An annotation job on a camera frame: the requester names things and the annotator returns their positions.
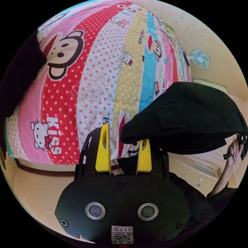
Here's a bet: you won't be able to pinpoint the person's right forearm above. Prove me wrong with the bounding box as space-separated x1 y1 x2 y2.
210 162 236 196

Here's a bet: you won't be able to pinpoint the black pants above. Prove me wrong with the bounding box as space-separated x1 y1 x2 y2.
120 81 248 155

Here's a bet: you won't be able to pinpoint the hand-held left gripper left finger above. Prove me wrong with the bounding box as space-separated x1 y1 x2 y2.
95 124 112 175

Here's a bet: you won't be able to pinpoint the person's right hand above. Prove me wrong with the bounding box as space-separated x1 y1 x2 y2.
226 138 243 167

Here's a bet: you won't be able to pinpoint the white and teal fan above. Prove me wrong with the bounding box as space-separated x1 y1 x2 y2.
184 48 211 69

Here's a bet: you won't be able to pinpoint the bed with cartoon printed quilt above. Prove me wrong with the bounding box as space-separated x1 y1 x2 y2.
4 1 192 177

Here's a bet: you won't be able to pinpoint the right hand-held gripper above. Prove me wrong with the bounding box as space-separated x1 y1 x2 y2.
223 133 248 161

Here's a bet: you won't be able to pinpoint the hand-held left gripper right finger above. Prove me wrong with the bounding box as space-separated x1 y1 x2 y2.
136 138 153 176

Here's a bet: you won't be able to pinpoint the person's body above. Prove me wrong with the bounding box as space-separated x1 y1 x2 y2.
168 172 240 241

